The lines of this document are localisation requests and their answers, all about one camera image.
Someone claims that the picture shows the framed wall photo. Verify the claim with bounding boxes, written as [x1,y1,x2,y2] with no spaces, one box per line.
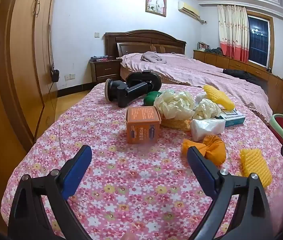
[145,0,167,17]

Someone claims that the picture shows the dark window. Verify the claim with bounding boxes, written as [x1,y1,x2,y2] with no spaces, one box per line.
[247,15,270,68]

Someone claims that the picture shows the green clover toy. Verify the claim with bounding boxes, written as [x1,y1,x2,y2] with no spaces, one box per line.
[143,91,162,106]

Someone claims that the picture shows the mauve folded cloth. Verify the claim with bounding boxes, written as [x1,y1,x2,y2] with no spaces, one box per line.
[141,51,167,64]

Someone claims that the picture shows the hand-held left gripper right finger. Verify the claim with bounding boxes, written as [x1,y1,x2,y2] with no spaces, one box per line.
[187,146,272,240]

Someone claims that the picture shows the cream and red curtain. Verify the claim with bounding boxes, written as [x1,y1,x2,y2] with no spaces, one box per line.
[217,4,250,63]

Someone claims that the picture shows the small cream paper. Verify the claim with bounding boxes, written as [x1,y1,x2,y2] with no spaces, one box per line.
[193,99,222,120]

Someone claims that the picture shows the black clamp stand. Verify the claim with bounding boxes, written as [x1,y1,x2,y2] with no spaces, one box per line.
[106,70,162,108]

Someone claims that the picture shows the dark wooden bed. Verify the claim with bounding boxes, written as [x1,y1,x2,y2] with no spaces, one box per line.
[104,29,273,123]

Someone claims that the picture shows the yellow foam net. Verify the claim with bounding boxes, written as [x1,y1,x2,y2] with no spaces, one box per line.
[239,148,273,188]
[203,85,235,111]

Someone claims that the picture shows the orange paper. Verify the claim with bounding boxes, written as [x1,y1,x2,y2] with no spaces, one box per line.
[182,135,227,166]

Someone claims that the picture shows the pink checkered bedspread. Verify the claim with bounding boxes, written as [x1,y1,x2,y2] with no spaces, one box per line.
[120,52,273,123]

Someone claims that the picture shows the pink floral tablecloth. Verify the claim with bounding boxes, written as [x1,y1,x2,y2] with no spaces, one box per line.
[0,81,283,240]

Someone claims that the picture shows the white tissue packet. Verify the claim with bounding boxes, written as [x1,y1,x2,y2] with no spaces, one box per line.
[190,118,226,141]

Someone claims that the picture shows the low wooden cabinet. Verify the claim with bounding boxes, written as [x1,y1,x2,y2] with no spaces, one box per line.
[193,49,283,120]

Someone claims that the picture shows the white and blue medicine box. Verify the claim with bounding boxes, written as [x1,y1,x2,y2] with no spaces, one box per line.
[216,107,245,127]

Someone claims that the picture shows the dark clothes on cabinet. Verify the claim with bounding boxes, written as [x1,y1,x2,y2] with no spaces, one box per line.
[205,47,223,55]

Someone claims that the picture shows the dark wooden nightstand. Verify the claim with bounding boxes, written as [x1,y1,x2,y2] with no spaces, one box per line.
[89,59,122,83]

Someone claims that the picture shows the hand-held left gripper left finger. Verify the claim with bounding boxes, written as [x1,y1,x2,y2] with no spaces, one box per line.
[7,145,93,240]

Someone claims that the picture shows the wooden wardrobe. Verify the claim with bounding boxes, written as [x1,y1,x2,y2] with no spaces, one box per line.
[0,0,58,153]

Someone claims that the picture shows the black clothing on bed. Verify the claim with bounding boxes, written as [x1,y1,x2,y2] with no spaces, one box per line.
[223,69,260,84]

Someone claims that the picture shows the large cream paper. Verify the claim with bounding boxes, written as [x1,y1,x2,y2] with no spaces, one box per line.
[154,90,195,120]

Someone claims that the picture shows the white foam wrap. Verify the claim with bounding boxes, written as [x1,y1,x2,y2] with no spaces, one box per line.
[195,92,208,103]

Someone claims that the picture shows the orange cardboard box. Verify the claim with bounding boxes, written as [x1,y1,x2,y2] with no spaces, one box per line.
[125,106,162,145]

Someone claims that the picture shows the white air conditioner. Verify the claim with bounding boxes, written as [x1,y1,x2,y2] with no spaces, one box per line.
[178,1,202,20]

